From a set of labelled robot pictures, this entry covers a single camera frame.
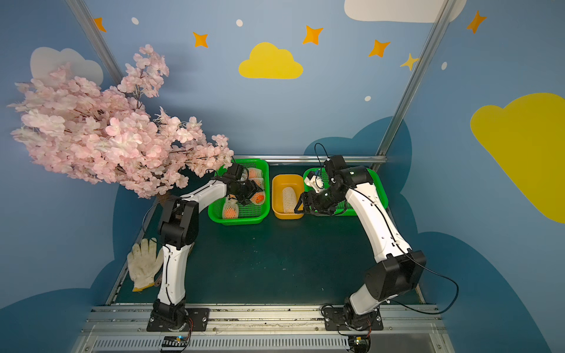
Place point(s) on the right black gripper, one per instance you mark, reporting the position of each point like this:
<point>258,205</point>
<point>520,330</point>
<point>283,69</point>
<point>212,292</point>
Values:
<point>316,203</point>

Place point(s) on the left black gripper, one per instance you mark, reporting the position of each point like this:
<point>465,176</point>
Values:
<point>246,191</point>

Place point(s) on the white foam net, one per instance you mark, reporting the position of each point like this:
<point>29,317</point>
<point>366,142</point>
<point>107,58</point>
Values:
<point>289,200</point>

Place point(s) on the netted orange with opening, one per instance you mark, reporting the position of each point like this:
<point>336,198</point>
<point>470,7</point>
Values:
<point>258,198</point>

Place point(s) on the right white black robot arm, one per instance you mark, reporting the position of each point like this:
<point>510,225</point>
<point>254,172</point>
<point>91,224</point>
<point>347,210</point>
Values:
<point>397,268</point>

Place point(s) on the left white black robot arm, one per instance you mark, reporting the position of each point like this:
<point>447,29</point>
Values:
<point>178,229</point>

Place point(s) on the netted orange middle right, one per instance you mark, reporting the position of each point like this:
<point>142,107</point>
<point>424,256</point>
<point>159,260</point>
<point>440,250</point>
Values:
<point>259,182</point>

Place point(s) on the netted orange back right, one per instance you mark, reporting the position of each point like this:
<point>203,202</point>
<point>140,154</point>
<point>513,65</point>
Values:
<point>254,173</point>

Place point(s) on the netted orange front left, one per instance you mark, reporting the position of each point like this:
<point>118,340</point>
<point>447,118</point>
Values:
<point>230,209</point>

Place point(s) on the left green plastic basket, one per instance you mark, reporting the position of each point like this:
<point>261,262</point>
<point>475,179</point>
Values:
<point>251,213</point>

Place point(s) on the green plastic basket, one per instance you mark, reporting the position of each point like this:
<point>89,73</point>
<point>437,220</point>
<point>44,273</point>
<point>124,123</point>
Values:
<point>379,189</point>
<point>251,213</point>

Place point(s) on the yellow plastic tub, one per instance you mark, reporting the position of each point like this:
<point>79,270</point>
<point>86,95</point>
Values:
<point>279,182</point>

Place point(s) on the right green plastic basket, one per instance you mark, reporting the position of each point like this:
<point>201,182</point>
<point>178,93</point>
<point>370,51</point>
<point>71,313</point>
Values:
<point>379,189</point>

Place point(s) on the white work glove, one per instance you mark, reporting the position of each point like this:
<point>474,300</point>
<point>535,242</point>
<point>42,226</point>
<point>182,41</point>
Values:
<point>144,262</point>

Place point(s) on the right small circuit board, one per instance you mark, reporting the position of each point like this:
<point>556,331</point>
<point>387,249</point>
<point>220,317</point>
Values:
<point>359,344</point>

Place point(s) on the small circuit board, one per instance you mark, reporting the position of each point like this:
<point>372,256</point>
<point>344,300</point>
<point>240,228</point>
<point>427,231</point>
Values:
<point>174,344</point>
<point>359,344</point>

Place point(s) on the pink artificial blossom tree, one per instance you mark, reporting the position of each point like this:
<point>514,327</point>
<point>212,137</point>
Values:
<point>72,126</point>

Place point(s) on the left small circuit board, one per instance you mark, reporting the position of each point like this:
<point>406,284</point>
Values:
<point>174,344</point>

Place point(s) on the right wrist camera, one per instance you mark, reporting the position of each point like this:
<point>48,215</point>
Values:
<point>314,181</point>

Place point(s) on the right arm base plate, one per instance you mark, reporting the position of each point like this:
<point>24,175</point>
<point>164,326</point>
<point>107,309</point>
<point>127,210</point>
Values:
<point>335,320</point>

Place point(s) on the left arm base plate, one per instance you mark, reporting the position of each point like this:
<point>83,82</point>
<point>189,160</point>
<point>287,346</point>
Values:
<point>196,320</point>

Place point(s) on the aluminium mounting rail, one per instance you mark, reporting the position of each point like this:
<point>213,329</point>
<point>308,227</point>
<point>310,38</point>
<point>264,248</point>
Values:
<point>262,328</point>

